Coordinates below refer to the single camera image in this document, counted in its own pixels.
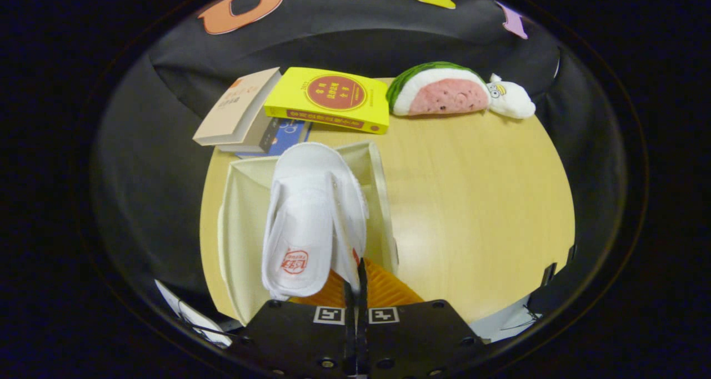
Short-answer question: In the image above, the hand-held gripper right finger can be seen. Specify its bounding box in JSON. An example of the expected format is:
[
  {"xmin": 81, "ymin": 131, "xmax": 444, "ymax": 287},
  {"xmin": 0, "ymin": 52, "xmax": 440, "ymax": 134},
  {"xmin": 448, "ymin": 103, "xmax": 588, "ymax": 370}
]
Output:
[{"xmin": 358, "ymin": 257, "xmax": 489, "ymax": 377}]

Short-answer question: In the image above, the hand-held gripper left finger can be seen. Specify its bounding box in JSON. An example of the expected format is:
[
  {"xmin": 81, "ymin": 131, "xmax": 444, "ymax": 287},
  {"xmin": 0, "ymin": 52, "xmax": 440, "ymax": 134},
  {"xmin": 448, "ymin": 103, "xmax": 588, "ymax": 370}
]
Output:
[{"xmin": 239, "ymin": 265, "xmax": 359, "ymax": 377}]

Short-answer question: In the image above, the cream fabric storage box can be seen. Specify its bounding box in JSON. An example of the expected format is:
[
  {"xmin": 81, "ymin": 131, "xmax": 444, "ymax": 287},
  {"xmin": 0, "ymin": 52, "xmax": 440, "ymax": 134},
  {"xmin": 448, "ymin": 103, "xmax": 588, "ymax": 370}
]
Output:
[{"xmin": 217, "ymin": 141, "xmax": 399, "ymax": 325}]

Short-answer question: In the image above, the white canvas shoe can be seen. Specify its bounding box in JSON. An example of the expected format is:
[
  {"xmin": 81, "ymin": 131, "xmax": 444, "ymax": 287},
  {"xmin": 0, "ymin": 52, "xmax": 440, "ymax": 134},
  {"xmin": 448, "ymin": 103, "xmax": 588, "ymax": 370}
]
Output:
[{"xmin": 261, "ymin": 142, "xmax": 370, "ymax": 302}]

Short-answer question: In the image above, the white board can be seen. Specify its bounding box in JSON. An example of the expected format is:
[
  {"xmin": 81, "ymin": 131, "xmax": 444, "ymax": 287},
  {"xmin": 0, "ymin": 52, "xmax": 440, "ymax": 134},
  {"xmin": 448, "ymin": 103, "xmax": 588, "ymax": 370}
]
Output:
[{"xmin": 154, "ymin": 279, "xmax": 233, "ymax": 347}]

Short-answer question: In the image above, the blue cover book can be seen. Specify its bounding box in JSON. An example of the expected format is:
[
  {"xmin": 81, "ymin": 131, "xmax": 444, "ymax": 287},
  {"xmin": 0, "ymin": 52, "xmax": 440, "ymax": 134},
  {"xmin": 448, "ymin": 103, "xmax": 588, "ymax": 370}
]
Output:
[{"xmin": 236, "ymin": 118, "xmax": 313, "ymax": 158}]

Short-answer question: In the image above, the beige paperback book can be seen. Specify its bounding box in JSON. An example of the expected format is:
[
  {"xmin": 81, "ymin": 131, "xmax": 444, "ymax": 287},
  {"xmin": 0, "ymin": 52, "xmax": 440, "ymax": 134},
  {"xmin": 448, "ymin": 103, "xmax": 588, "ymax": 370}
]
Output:
[{"xmin": 193, "ymin": 67, "xmax": 282, "ymax": 147}]

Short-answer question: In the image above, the watermelon slice plush toy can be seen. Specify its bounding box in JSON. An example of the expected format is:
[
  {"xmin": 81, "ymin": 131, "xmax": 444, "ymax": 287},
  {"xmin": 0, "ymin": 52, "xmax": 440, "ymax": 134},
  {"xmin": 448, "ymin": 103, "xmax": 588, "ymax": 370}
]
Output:
[{"xmin": 386, "ymin": 61, "xmax": 490, "ymax": 117}]

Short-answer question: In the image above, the yellow book with red circle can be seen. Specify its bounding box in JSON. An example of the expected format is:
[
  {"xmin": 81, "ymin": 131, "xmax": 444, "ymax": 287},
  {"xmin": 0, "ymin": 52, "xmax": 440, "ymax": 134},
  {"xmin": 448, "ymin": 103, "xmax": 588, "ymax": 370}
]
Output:
[{"xmin": 264, "ymin": 67, "xmax": 390, "ymax": 135}]

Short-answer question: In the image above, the small white plush toy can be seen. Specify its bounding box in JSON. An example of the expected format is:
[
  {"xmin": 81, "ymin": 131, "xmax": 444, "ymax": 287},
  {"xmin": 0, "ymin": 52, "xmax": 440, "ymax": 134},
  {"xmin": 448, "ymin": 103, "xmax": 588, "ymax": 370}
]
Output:
[{"xmin": 486, "ymin": 73, "xmax": 537, "ymax": 119}]

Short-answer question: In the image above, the black furniture frame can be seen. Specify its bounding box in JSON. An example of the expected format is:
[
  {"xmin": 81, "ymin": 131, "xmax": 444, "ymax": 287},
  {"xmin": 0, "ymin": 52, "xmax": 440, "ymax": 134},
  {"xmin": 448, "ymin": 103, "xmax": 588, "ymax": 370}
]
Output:
[{"xmin": 525, "ymin": 245, "xmax": 577, "ymax": 316}]

